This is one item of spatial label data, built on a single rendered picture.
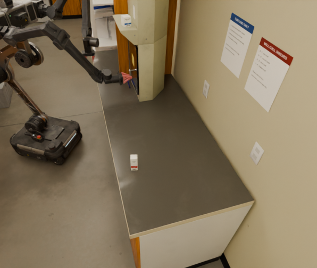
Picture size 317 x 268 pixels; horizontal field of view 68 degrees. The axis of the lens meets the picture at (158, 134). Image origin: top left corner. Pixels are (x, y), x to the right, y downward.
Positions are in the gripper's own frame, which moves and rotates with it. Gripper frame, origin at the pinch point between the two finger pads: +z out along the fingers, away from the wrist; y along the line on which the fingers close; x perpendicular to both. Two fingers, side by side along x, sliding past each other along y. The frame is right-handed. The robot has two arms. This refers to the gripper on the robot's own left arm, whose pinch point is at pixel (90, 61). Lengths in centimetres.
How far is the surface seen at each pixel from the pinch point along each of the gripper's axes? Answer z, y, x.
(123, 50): -11.2, 28.3, -8.7
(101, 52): 15, 14, 50
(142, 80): -3, 35, -46
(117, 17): -41, 24, -20
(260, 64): -45, 75, -116
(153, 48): -27, 43, -46
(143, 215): 18, 11, -141
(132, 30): -40, 29, -46
